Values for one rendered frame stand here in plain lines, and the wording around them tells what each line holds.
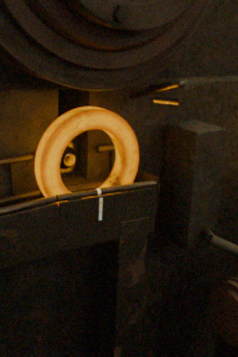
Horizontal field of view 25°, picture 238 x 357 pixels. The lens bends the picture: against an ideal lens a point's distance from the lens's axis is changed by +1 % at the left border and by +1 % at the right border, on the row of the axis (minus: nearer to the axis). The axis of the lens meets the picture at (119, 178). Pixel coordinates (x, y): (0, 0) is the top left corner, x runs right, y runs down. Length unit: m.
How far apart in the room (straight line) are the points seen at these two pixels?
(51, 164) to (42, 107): 0.11
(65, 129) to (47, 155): 0.05
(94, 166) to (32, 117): 0.16
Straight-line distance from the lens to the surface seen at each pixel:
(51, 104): 0.94
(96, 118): 0.90
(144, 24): 0.80
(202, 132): 1.00
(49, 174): 0.88
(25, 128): 0.93
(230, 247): 1.04
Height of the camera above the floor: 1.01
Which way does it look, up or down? 18 degrees down
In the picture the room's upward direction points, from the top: 3 degrees clockwise
